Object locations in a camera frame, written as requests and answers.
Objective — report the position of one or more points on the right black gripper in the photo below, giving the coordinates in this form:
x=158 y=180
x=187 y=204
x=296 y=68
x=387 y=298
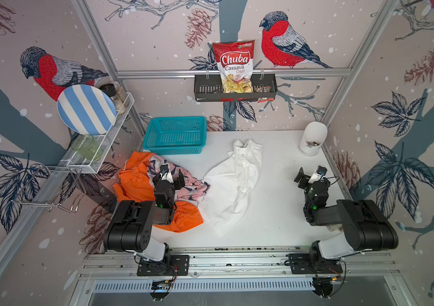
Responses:
x=307 y=180

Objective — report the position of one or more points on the white shorts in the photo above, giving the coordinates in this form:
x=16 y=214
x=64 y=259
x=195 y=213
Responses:
x=230 y=185

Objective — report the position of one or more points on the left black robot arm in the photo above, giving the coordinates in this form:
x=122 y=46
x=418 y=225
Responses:
x=131 y=226

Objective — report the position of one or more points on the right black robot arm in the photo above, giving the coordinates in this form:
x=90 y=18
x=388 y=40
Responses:
x=364 y=227

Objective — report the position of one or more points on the orange garment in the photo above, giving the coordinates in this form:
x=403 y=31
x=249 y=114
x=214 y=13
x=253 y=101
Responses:
x=135 y=186

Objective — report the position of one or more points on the pink patterned garment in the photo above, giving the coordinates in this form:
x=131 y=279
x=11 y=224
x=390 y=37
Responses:
x=194 y=190

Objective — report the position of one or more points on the teal plastic basket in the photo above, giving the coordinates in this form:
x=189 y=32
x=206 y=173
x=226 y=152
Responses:
x=176 y=135

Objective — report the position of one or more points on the white ceramic holder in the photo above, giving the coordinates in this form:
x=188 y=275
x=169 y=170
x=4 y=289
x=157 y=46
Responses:
x=313 y=138

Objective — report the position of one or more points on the green glass cup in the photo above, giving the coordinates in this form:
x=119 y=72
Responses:
x=87 y=146

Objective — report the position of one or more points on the clear spice jar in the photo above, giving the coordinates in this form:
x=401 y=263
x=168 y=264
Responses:
x=122 y=96

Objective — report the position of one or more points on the blue striped plate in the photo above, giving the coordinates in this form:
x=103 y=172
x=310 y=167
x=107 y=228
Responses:
x=86 y=110

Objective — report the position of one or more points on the dark lid spice jar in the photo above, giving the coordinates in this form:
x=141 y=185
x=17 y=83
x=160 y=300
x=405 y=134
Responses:
x=110 y=91

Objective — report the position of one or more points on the red Chuba chips bag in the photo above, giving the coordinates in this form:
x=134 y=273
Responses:
x=235 y=65

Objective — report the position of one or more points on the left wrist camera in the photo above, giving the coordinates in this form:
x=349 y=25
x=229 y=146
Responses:
x=165 y=173

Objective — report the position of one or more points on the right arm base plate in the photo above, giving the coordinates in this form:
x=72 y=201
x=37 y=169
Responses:
x=302 y=264

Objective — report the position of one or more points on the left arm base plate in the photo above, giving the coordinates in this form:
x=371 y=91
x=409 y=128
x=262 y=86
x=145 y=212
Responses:
x=177 y=265

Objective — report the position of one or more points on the white wire wall rack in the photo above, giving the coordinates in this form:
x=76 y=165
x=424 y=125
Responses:
x=63 y=186

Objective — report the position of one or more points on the aluminium mounting rail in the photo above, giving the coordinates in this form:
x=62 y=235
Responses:
x=236 y=262

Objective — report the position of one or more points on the black wall shelf basket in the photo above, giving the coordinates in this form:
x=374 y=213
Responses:
x=211 y=88

